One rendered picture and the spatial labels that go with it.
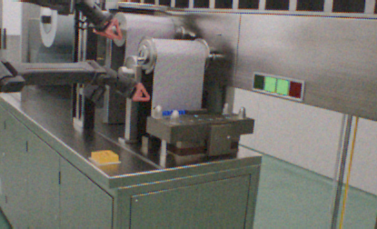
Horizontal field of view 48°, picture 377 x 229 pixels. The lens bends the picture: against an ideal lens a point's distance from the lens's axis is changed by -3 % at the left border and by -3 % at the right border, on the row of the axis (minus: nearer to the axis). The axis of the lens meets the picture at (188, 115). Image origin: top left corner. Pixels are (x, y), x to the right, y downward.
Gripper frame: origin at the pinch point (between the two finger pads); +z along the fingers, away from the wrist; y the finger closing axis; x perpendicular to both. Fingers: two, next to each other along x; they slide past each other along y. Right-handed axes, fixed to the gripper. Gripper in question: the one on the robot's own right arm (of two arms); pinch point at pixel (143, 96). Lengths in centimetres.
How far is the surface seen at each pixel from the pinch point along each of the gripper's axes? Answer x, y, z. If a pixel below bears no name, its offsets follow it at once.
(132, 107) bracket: -5.8, -8.7, 2.7
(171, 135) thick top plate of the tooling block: -7.9, 19.1, 5.8
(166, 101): 2.6, -1.4, 10.8
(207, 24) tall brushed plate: 40.9, -15.3, 19.8
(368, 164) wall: 46, -68, 275
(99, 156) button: -25.1, 13.2, -11.8
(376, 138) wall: 69, -65, 264
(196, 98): 9.7, -2.1, 23.5
